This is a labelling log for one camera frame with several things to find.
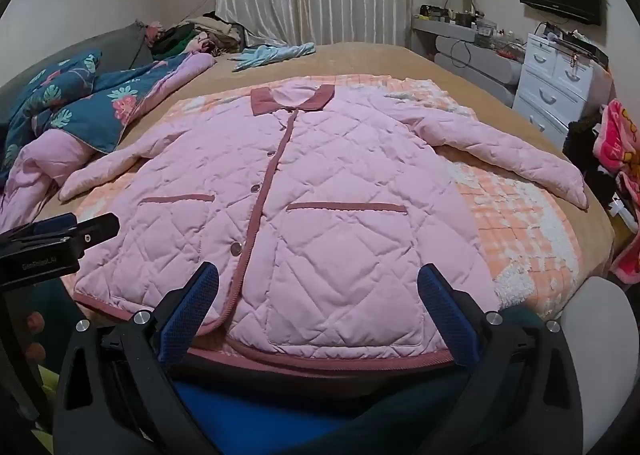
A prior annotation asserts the pink quilted jacket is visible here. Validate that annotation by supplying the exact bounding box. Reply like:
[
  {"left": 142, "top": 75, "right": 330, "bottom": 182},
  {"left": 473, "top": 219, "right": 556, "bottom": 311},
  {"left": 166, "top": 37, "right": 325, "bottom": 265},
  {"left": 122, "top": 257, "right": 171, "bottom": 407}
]
[{"left": 59, "top": 76, "right": 590, "bottom": 370}]

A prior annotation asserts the person's blue clothing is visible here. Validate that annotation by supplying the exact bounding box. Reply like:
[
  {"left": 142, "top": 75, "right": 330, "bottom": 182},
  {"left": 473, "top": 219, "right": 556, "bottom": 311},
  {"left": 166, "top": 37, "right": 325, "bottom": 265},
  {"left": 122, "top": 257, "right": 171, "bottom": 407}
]
[{"left": 170, "top": 375, "right": 471, "bottom": 455}]

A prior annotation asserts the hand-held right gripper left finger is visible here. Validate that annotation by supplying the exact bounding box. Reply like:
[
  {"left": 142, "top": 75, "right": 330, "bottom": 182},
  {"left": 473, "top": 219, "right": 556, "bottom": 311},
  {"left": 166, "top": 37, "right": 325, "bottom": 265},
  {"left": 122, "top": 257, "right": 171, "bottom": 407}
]
[{"left": 52, "top": 261, "right": 221, "bottom": 455}]

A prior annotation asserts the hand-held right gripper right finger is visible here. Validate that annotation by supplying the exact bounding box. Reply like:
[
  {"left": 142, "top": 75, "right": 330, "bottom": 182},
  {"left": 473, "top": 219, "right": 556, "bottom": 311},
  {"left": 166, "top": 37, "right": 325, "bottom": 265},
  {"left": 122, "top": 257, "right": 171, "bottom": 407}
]
[{"left": 417, "top": 262, "right": 586, "bottom": 455}]

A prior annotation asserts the person's left hand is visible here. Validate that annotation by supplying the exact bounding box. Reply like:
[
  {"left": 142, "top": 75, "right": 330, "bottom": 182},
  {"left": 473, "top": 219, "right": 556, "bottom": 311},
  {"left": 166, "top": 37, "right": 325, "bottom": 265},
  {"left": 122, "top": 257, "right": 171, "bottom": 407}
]
[{"left": 24, "top": 310, "right": 47, "bottom": 362}]

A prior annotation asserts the grey dressing desk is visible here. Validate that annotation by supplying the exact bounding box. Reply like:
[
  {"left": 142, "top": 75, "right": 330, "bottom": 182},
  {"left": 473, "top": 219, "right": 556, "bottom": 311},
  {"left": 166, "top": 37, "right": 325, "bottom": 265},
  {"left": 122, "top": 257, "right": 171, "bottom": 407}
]
[{"left": 411, "top": 15, "right": 523, "bottom": 108}]

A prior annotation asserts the grey pillow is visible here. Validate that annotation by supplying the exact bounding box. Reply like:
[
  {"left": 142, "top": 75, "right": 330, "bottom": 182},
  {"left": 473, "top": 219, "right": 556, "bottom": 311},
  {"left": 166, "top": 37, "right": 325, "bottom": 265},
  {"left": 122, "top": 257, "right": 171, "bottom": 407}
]
[{"left": 0, "top": 22, "right": 156, "bottom": 100}]

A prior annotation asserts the orange checked blanket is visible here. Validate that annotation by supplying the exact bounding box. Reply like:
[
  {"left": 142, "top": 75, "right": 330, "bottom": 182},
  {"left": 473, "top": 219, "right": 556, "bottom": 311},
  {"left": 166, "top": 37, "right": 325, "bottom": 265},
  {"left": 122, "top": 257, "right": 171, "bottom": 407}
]
[{"left": 75, "top": 75, "right": 583, "bottom": 361}]

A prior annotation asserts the light blue garment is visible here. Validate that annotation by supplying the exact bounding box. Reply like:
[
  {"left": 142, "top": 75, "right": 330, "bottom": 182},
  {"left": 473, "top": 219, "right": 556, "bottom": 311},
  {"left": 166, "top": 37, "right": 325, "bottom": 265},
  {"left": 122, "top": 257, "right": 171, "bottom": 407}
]
[{"left": 231, "top": 42, "right": 317, "bottom": 72}]

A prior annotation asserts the dark cloth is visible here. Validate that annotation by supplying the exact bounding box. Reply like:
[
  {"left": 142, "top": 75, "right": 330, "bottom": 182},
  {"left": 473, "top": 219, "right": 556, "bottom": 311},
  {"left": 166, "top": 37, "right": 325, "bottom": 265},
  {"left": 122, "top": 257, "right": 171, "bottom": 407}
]
[{"left": 564, "top": 120, "right": 621, "bottom": 216}]

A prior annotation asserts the bed with tan sheet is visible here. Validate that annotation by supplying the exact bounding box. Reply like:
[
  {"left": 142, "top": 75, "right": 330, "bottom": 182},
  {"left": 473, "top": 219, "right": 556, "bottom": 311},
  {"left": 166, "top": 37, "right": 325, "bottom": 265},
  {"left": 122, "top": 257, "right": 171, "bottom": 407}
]
[{"left": 0, "top": 41, "right": 616, "bottom": 336}]

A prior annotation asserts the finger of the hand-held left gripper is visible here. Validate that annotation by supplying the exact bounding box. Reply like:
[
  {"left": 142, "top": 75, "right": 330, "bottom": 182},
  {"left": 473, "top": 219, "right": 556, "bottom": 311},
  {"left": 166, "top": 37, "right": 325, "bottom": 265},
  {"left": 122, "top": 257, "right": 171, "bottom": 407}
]
[
  {"left": 0, "top": 214, "right": 77, "bottom": 244},
  {"left": 59, "top": 213, "right": 121, "bottom": 249}
]

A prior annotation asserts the white drawer cabinet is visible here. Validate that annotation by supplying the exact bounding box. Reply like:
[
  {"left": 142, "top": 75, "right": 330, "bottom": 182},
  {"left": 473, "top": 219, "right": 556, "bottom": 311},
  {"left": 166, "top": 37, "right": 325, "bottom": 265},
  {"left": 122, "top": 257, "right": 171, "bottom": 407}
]
[{"left": 512, "top": 32, "right": 613, "bottom": 148}]

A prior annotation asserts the pink printed blanket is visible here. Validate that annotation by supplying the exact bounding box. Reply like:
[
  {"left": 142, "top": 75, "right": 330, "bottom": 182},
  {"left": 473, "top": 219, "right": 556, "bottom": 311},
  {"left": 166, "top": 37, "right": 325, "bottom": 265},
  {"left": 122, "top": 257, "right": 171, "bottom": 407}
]
[{"left": 592, "top": 99, "right": 640, "bottom": 286}]

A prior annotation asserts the blue floral duvet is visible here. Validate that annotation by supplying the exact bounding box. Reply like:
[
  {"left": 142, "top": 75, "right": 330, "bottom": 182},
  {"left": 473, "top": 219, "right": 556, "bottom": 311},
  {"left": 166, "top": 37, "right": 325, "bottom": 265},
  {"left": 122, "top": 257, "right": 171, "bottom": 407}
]
[{"left": 0, "top": 51, "right": 217, "bottom": 236}]

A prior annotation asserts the pile of clothes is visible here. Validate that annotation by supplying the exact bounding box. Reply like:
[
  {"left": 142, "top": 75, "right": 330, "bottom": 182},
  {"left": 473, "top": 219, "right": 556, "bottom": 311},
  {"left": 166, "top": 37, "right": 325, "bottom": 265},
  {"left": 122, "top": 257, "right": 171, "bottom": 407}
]
[{"left": 142, "top": 11, "right": 251, "bottom": 58}]

